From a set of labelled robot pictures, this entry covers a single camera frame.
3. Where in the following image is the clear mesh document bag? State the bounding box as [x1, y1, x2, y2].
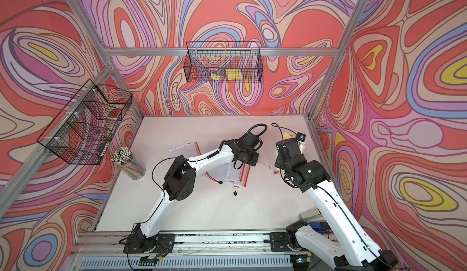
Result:
[205, 163, 246, 196]
[231, 165, 251, 196]
[169, 142, 201, 160]

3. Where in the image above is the yellow microfiber cloth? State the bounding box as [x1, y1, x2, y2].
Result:
[276, 133, 305, 159]

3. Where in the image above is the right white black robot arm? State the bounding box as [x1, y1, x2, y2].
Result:
[275, 138, 398, 271]

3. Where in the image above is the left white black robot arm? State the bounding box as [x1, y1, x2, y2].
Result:
[119, 131, 263, 254]

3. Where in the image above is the yellow sticky note pad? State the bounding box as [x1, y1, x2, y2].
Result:
[226, 69, 243, 81]

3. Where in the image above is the blue black handled tool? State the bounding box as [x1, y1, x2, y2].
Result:
[298, 208, 333, 234]

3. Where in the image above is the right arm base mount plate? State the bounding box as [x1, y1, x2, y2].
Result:
[263, 232, 313, 253]

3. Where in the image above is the black wire basket back wall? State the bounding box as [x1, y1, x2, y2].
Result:
[183, 40, 263, 84]

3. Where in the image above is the black wire basket wall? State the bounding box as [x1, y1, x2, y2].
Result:
[183, 40, 263, 84]
[36, 79, 133, 165]

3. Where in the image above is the aluminium front rail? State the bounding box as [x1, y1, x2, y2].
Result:
[73, 230, 285, 254]

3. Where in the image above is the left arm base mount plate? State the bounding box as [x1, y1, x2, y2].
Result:
[119, 233, 176, 254]

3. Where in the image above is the black wire basket left wall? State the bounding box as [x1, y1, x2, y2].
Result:
[36, 79, 133, 165]

